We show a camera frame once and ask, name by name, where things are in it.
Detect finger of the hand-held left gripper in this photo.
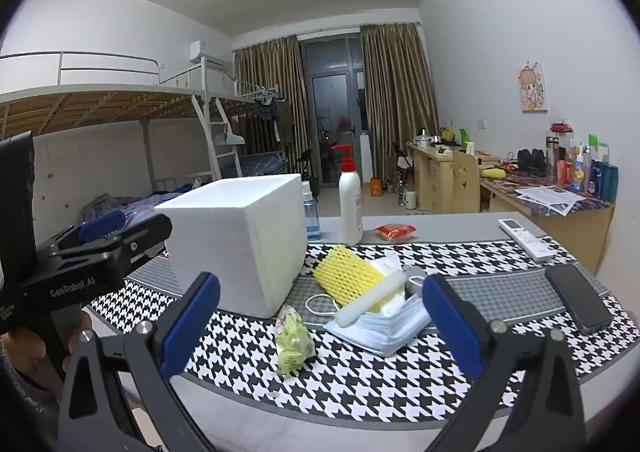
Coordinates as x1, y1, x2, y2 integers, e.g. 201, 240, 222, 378
50, 213, 174, 280
36, 209, 127, 260

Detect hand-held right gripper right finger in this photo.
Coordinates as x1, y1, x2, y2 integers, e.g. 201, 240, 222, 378
421, 274, 594, 452

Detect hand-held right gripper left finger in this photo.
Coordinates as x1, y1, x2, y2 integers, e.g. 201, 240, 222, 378
55, 272, 222, 452

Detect blue face mask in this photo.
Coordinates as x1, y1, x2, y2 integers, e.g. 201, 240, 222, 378
305, 293, 432, 358

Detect white foam box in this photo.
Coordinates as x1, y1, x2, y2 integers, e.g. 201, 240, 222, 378
154, 174, 307, 319

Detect white plastic bag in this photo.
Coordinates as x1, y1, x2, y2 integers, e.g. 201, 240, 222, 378
367, 252, 405, 283

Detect green plastic packet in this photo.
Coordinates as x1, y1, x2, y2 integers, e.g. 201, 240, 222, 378
274, 304, 317, 375

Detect yellow foam net sleeve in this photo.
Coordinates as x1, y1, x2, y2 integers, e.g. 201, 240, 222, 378
313, 244, 386, 307

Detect person's left hand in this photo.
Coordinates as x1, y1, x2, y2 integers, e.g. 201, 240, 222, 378
0, 313, 94, 392

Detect blue plaid quilt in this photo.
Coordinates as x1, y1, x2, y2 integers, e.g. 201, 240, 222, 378
77, 189, 203, 233

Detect small grey object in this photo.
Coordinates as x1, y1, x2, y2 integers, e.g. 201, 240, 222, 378
402, 266, 429, 295

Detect red snack packet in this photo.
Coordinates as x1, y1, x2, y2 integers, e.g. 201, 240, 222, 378
374, 223, 417, 243

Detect white bed ladder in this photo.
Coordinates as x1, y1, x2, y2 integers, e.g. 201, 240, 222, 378
191, 92, 242, 183

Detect black white houndstooth cloth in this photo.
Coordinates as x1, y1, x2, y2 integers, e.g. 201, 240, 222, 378
87, 239, 640, 425

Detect white remote control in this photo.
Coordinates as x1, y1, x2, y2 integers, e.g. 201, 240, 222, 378
497, 218, 555, 261

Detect white metal bunk bed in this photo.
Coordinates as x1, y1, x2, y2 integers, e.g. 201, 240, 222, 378
160, 56, 301, 187
0, 50, 241, 213

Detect white clothes hanger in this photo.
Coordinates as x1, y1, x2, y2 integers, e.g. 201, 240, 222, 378
212, 124, 246, 146

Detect black smartphone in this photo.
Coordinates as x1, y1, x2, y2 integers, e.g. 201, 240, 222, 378
544, 263, 615, 335

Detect blue checked mattress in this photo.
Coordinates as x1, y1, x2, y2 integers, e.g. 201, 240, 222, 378
220, 152, 289, 173

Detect wooden chair with cutouts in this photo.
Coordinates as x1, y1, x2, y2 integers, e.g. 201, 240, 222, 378
452, 152, 482, 213

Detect light wooden desk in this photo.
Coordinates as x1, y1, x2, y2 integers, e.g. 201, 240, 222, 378
406, 142, 501, 213

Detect blue spray bottle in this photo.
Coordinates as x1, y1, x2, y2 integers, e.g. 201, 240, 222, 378
300, 180, 321, 241

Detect white pump bottle red cap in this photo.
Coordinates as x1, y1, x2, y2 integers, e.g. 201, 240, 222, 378
331, 144, 364, 247

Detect wooden desk with patterned cover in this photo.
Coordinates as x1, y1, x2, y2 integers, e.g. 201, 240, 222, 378
480, 167, 616, 273

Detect printed paper sheets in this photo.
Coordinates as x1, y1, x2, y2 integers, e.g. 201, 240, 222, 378
514, 186, 587, 217

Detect dark hanging clothes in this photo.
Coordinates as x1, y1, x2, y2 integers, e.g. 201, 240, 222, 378
252, 94, 296, 153

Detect white air conditioner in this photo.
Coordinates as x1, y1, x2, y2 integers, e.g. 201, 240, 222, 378
189, 39, 226, 67

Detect brown curtain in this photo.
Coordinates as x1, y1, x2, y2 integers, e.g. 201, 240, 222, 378
360, 23, 440, 183
234, 36, 307, 177

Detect row of toiletry bottles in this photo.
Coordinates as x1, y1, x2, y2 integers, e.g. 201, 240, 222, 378
545, 117, 620, 203

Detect glass balcony door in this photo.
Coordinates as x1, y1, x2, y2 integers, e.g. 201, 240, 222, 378
302, 34, 366, 187

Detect cartoon wall poster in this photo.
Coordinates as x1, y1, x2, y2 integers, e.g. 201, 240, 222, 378
517, 60, 548, 111

